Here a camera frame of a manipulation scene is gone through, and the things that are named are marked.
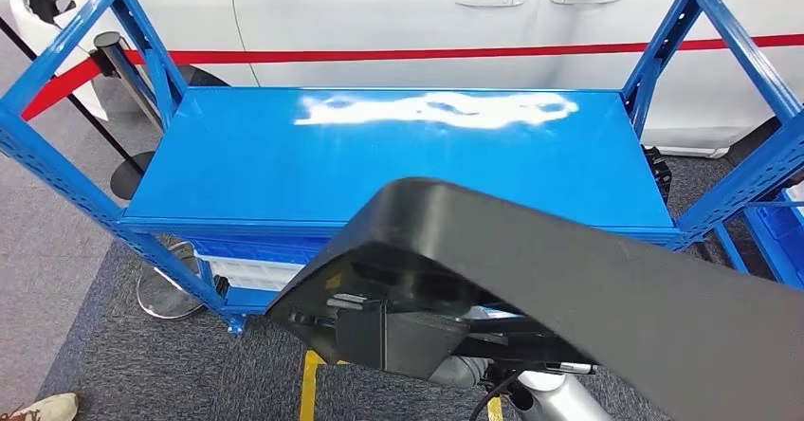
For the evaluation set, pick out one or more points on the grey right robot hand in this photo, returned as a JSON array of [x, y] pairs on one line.
[[462, 371]]

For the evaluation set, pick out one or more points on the long black plastic part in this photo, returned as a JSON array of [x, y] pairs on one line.
[[628, 317]]

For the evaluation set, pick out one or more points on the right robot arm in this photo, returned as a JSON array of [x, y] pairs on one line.
[[559, 402]]

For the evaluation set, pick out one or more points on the yellow floor tape square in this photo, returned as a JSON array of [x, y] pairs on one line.
[[309, 393]]

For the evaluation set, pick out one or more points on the white plastic crate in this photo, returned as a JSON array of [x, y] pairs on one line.
[[251, 274]]

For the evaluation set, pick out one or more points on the blue plastic crate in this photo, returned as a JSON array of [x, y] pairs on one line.
[[779, 242], [251, 248]]

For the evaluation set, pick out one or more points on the red barrier belt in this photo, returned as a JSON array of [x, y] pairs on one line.
[[56, 91], [440, 52]]

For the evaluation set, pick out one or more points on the white car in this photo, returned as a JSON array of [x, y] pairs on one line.
[[377, 16]]

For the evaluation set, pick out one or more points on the person's foot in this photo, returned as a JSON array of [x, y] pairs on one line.
[[50, 409]]

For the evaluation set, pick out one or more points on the white car body panel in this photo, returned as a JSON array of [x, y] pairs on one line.
[[38, 35]]

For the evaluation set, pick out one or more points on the black stanchion post with base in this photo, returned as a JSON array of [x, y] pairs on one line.
[[132, 179]]

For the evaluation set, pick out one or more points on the chrome stanchion post with base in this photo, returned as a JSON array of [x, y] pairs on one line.
[[125, 79]]

